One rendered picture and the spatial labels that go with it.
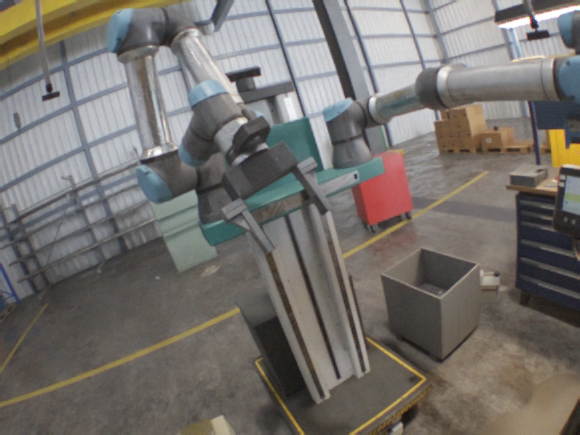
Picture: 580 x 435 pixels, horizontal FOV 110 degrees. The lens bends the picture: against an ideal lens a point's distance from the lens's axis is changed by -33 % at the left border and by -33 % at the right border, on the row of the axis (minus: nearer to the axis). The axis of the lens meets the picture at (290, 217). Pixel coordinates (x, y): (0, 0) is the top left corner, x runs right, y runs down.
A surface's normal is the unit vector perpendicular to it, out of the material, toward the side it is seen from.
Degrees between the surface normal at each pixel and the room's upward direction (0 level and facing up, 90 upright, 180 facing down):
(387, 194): 90
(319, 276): 90
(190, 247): 90
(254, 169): 67
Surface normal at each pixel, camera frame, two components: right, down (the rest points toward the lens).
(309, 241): 0.41, 0.13
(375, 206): 0.11, 0.25
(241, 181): 0.32, -0.27
